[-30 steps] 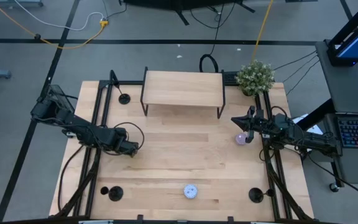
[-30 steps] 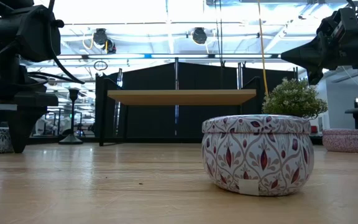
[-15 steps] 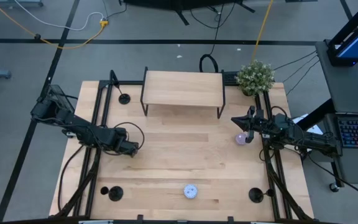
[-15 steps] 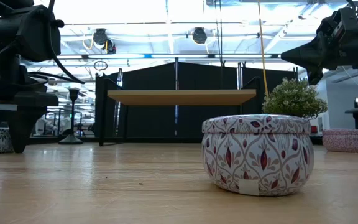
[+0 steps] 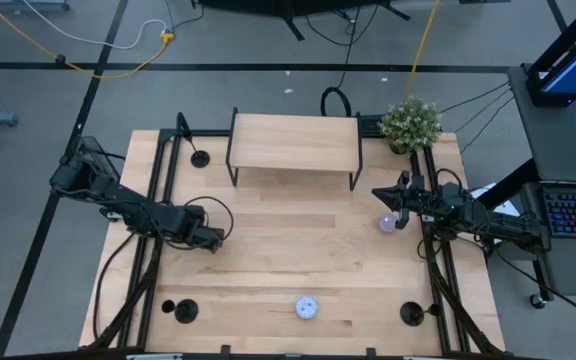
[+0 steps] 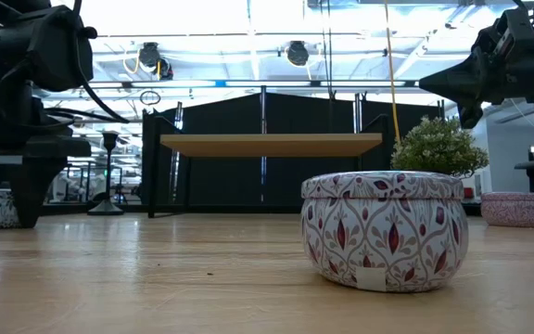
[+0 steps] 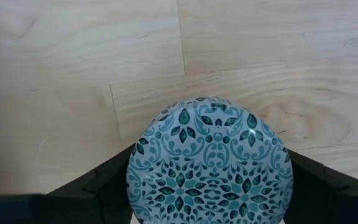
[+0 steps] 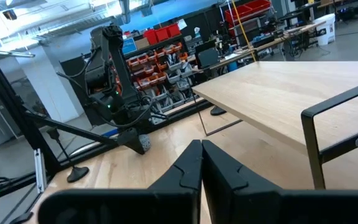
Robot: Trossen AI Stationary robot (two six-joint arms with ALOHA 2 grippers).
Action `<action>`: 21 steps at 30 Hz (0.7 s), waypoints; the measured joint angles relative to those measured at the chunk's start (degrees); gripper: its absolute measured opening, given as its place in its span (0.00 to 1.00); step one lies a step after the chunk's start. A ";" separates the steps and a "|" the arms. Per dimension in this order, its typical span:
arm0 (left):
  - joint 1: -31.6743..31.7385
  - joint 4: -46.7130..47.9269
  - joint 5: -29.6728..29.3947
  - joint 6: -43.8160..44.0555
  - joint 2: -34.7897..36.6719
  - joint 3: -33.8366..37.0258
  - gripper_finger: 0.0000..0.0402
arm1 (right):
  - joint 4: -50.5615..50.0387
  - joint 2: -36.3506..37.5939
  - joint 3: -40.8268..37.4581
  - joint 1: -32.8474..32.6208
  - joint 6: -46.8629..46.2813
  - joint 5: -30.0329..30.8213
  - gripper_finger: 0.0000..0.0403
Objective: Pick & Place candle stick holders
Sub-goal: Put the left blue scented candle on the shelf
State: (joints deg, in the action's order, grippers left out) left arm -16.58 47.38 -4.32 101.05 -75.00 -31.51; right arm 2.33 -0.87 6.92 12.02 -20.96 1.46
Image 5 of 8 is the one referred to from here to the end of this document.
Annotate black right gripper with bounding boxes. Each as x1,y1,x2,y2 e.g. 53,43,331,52
371,170,442,231

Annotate purple patterned candle holder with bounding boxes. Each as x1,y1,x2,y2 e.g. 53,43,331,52
378,213,399,235

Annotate white blue patterned candle holder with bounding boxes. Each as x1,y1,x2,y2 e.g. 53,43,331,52
295,295,319,320

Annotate potted green plant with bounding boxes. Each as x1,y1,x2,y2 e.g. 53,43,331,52
378,96,443,155

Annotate white paper sheet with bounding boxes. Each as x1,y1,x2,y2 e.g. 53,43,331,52
469,182,515,217

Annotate wooden shelf with black legs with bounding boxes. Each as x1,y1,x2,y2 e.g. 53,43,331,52
225,106,364,192

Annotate grey equipment cart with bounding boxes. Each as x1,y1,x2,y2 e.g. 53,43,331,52
506,63,576,310

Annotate keyboard with lit keys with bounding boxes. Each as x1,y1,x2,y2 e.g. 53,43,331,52
520,180,576,241

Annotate black backdrop panel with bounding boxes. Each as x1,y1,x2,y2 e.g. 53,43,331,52
192,0,412,42

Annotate black aluminium table frame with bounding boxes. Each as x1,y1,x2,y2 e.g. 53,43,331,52
85,112,509,360

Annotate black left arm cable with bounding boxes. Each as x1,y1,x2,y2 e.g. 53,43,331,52
91,232,137,341

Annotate thin black cable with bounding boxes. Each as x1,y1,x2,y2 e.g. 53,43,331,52
459,95,516,154
440,81,511,115
454,88,513,135

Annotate thick black looped cable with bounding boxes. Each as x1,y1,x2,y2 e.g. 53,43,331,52
319,0,380,119

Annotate yellow hanging cable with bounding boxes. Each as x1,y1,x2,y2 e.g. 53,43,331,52
403,0,442,101

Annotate orange extension cable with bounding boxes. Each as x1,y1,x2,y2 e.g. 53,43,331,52
0,0,175,81

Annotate long black floor cable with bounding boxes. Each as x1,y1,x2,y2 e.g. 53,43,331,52
492,244,576,326

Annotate white floor cable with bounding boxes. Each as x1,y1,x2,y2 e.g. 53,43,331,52
21,0,169,51

